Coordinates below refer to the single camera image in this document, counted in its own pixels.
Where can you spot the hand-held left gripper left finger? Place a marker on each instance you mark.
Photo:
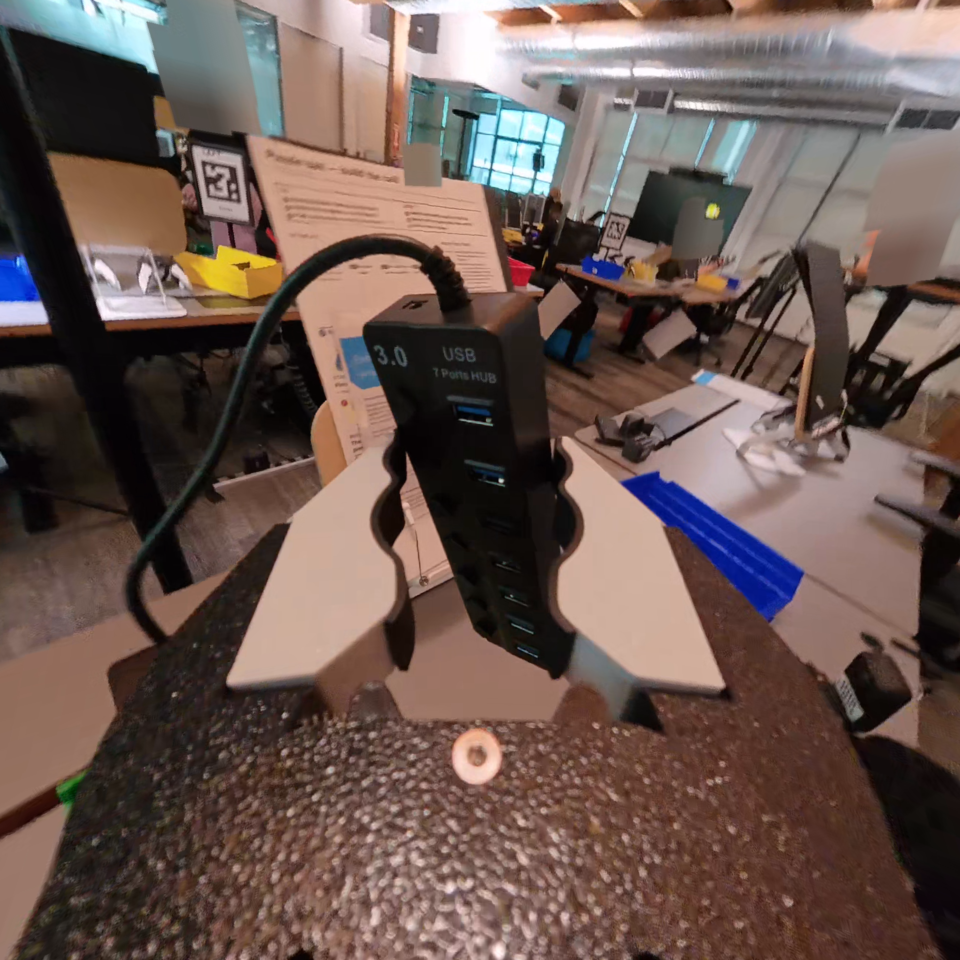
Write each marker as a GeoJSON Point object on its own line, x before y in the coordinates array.
{"type": "Point", "coordinates": [315, 600]}

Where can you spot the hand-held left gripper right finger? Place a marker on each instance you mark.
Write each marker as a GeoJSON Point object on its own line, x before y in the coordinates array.
{"type": "Point", "coordinates": [637, 600]}

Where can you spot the large blue plastic bin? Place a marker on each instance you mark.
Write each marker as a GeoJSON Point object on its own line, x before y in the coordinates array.
{"type": "Point", "coordinates": [712, 540]}

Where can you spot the dark tablet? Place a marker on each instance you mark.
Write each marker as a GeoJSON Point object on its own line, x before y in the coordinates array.
{"type": "Point", "coordinates": [679, 421]}

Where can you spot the white metal laptop stand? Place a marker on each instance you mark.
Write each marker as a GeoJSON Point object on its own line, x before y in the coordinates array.
{"type": "Point", "coordinates": [772, 454]}

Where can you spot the black power brick with label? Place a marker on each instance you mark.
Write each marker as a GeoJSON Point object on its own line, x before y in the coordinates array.
{"type": "Point", "coordinates": [877, 686]}

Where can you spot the blue bag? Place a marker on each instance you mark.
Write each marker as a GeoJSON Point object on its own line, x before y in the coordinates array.
{"type": "Point", "coordinates": [574, 346]}

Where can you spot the white card sheet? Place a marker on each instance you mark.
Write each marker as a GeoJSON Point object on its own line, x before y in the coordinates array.
{"type": "Point", "coordinates": [559, 307]}
{"type": "Point", "coordinates": [669, 334]}

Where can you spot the long wooden desk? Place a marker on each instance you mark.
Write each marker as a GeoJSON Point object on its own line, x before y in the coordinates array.
{"type": "Point", "coordinates": [225, 311]}
{"type": "Point", "coordinates": [660, 289]}

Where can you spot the small yellow bin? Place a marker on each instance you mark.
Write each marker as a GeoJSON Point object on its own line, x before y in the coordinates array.
{"type": "Point", "coordinates": [643, 272]}
{"type": "Point", "coordinates": [716, 283]}

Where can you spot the black curved panel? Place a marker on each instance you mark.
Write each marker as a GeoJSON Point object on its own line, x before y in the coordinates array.
{"type": "Point", "coordinates": [825, 330]}

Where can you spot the small blue bin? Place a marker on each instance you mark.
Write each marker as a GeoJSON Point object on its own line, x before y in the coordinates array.
{"type": "Point", "coordinates": [16, 279]}
{"type": "Point", "coordinates": [602, 268]}

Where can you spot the large yellow bin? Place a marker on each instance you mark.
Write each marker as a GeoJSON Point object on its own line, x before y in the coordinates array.
{"type": "Point", "coordinates": [232, 274]}

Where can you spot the red ribbed bin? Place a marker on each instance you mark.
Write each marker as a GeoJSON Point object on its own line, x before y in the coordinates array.
{"type": "Point", "coordinates": [521, 271]}

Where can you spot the black tripod pole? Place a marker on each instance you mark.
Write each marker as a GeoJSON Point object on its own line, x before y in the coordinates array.
{"type": "Point", "coordinates": [75, 322]}

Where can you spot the fiducial marker sign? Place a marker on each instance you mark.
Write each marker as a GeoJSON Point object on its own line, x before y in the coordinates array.
{"type": "Point", "coordinates": [221, 184]}
{"type": "Point", "coordinates": [616, 229]}

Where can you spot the clear acrylic stand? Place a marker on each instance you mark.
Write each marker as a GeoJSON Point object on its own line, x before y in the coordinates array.
{"type": "Point", "coordinates": [135, 274]}

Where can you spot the white instruction sheet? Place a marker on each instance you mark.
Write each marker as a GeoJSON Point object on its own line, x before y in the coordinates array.
{"type": "Point", "coordinates": [337, 202]}

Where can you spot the wooden standing desk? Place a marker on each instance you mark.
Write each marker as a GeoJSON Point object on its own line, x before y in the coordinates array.
{"type": "Point", "coordinates": [937, 291]}

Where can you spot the brown cardboard board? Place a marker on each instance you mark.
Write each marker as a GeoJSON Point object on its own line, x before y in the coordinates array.
{"type": "Point", "coordinates": [112, 199]}

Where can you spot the large black board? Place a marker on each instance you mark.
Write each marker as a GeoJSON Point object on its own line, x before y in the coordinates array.
{"type": "Point", "coordinates": [82, 97]}

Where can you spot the black ceiling speaker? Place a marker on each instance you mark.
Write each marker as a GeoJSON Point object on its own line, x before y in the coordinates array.
{"type": "Point", "coordinates": [424, 31]}

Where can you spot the large black wall screen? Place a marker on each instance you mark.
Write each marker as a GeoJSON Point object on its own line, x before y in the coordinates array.
{"type": "Point", "coordinates": [660, 210]}

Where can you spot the wooden post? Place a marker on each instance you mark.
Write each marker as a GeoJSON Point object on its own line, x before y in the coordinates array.
{"type": "Point", "coordinates": [397, 82]}

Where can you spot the silver round ventilation duct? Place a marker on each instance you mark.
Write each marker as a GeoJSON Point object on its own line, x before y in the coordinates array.
{"type": "Point", "coordinates": [712, 45]}

